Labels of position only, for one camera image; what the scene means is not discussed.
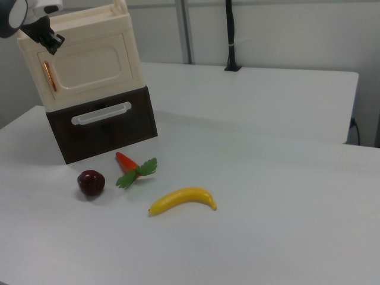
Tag cream cabinet door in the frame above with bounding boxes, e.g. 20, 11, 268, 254
36, 33, 135, 100

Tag yellow toy banana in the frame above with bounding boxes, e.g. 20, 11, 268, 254
147, 186, 218, 217

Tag dark red toy apple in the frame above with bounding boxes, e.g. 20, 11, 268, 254
77, 169, 106, 197

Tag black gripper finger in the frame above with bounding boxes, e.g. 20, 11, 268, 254
43, 39, 61, 56
49, 32, 66, 47

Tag dark brown drawer base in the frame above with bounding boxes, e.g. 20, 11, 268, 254
45, 85, 159, 165

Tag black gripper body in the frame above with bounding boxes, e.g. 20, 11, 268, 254
21, 14, 55, 46

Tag black power cable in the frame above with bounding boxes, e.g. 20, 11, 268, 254
350, 117, 361, 147

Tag white drawer handle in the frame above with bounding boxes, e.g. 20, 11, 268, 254
71, 101, 132, 126

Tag cream plastic cabinet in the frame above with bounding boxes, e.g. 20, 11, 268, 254
15, 0, 144, 112

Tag copper door handle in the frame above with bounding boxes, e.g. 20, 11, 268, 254
43, 61, 58, 92

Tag black pole with clamp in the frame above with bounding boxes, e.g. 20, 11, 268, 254
223, 0, 243, 72

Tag orange toy carrot green leaves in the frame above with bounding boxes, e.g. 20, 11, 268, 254
115, 151, 159, 191

